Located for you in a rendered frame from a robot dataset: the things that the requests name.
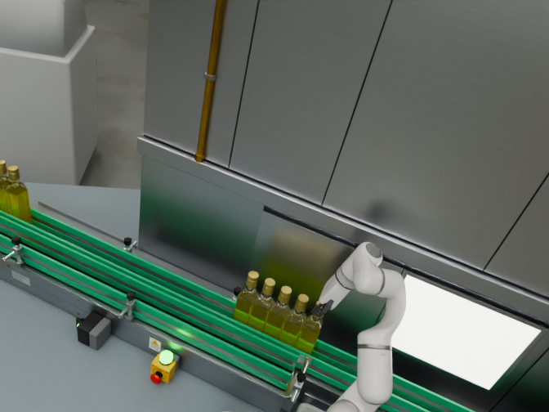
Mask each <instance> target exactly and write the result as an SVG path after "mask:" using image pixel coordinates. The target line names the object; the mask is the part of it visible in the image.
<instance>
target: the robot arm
mask: <svg viewBox="0 0 549 412"><path fill-rule="evenodd" d="M381 262H382V252H381V250H380V249H379V248H378V247H377V246H376V245H375V244H372V243H370V242H363V243H362V244H360V245H359V246H358V247H357V248H356V250H355V251H354V252H353V253H352V254H351V255H350V256H349V257H348V258H347V259H346V260H345V261H344V262H343V263H342V265H341V266H340V267H339V268H338V269H337V270H336V273H335V274H334V275H333V276H332V277H331V278H330V279H329V280H328V281H327V282H326V284H325V286H324V289H323V291H322V293H321V295H320V297H319V299H318V300H317V301H316V302H315V303H317V302H318V301H319V304H318V305H317V306H316V307H315V308H314V309H313V310H312V313H313V314H314V315H316V316H318V317H319V318H320V317H321V316H322V315H323V314H325V313H326V312H327V310H328V309H329V308H330V310H332V309H334V308H335V307H336V306H337V305H338V304H339V303H340V301H341V300H342V299H343V298H344V297H345V296H346V295H347V294H348V293H349V292H350V290H354V289H356V290H357V291H358V292H359V293H364V294H369V295H374V296H379V297H384V298H386V311H385V314H384V316H383V318H382V320H381V321H380V322H379V323H378V324H377V325H375V326H374V327H372V328H370V329H366V330H364V331H362V332H360V333H359V334H358V342H357V348H358V358H357V380H356V381H355V382H354V383H353V384H352V385H351V386H350V387H349V388H348V389H347V390H346V391H345V392H344V393H343V394H342V395H341V396H340V397H339V398H338V400H337V401H336V402H335V403H333V404H332V405H331V406H330V407H329V408H328V410H327V412H374V411H375V410H376V409H377V408H378V407H379V406H380V405H381V404H384V403H385V402H387V401H388V400H389V399H390V398H391V394H392V390H393V377H392V344H391V341H392V336H393V334H394V332H395V331H396V330H397V329H398V327H399V325H400V323H401V321H402V319H403V317H404V313H405V310H406V288H405V283H404V278H403V276H402V275H401V274H400V273H399V272H397V271H393V270H389V269H385V268H380V267H378V266H379V265H380V264H381ZM323 304H325V306H322V305H323Z"/></svg>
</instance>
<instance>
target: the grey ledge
mask: <svg viewBox="0 0 549 412"><path fill-rule="evenodd" d="M33 208H34V209H37V210H38V211H40V212H42V213H45V214H47V215H49V216H51V217H54V218H55V219H58V220H60V221H62V222H64V223H67V224H69V225H71V226H73V227H75V228H78V229H79V230H81V231H84V232H86V233H88V234H90V235H93V236H95V237H97V238H99V239H101V240H104V241H105V242H108V243H110V244H112V245H114V246H116V247H119V248H121V249H123V248H124V247H125V244H124V243H123V241H124V239H122V238H120V237H118V236H116V235H113V234H111V233H109V232H108V231H104V230H102V229H101V228H99V227H96V226H93V225H92V224H90V223H87V222H85V221H83V220H81V219H78V218H76V217H74V216H72V215H69V214H68V213H65V212H63V211H61V210H59V209H57V208H54V207H52V206H50V205H48V204H45V203H43V202H41V201H38V205H37V206H35V207H33ZM136 247H137V245H135V246H134V247H133V248H132V254H134V255H136V256H138V257H140V258H143V259H145V260H146V261H149V262H152V263H153V264H155V265H157V266H160V267H162V268H164V269H166V270H169V271H171V272H173V273H175V274H177V275H180V276H182V277H184V278H186V279H187V280H191V281H193V282H195V283H196V284H200V285H202V286H203V287H205V288H207V289H210V290H212V291H214V292H216V293H219V294H221V295H223V296H225V297H227V298H230V299H232V297H233V296H234V293H232V292H230V291H229V290H227V289H224V288H222V287H220V286H218V285H216V284H213V283H211V282H209V281H207V280H204V279H202V278H200V277H198V276H196V275H193V274H191V273H189V272H188V271H184V270H182V269H181V268H179V267H177V266H173V265H172V264H170V263H168V262H165V261H163V260H161V259H159V258H156V257H154V256H152V255H150V254H148V253H145V252H143V251H141V250H139V249H137V248H136Z"/></svg>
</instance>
